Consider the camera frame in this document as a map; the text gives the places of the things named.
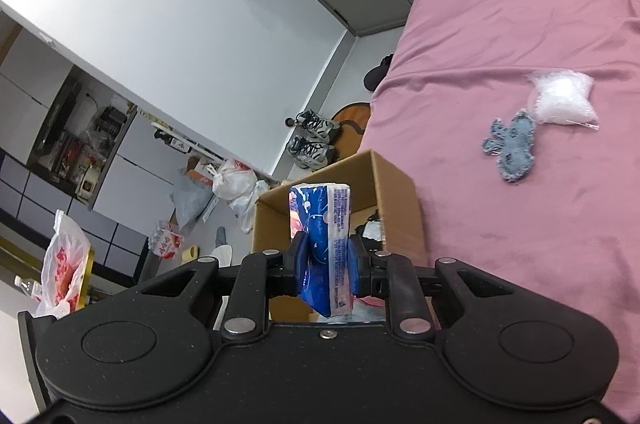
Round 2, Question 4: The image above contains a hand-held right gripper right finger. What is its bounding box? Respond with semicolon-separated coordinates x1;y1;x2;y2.
349;237;516;337

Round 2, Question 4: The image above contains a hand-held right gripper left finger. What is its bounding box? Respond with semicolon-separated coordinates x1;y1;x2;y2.
132;231;313;337

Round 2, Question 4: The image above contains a blue tissue pack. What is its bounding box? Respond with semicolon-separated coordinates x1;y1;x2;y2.
289;183;357;317

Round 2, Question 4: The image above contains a brown cardboard box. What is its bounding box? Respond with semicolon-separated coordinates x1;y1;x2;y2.
252;149;428;325

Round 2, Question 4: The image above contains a white grey slipper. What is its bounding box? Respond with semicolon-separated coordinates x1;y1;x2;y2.
212;227;235;267

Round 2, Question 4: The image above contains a grey sneaker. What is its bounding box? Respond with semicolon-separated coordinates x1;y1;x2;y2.
286;135;337;169
285;109;341;142

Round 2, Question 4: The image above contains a grey plastic bag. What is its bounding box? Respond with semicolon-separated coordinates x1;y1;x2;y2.
170;181;218;227

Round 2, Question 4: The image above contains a red label bottle pack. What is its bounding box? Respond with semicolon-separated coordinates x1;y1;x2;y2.
149;219;183;260

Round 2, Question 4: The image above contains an orange cardboard carton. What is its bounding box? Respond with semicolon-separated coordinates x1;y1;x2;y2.
185;154;218;185

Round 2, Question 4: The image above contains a pink bedsheet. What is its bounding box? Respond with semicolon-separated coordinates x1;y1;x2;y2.
350;0;640;424

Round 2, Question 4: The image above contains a green cartoon floor mat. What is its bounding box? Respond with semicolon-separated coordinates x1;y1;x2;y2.
330;102;373;155

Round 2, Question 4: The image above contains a dark bottle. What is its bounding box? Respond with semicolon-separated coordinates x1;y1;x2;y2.
155;128;193;155

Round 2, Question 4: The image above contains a black slipper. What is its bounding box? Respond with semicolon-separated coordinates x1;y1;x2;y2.
363;53;396;92

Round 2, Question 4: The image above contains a blue denim fabric toy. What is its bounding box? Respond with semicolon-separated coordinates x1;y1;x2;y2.
481;109;538;183

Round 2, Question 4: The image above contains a red white plastic bag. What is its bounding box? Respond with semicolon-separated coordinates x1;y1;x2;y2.
35;209;93;320

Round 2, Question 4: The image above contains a grey kitchen cabinet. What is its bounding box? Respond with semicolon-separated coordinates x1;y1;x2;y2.
0;12;156;285

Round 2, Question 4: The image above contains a white stuffing plastic bag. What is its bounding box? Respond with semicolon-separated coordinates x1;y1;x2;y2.
525;68;601;130

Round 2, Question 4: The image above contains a clear water bottle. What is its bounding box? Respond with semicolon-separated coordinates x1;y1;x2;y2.
14;275;43;302

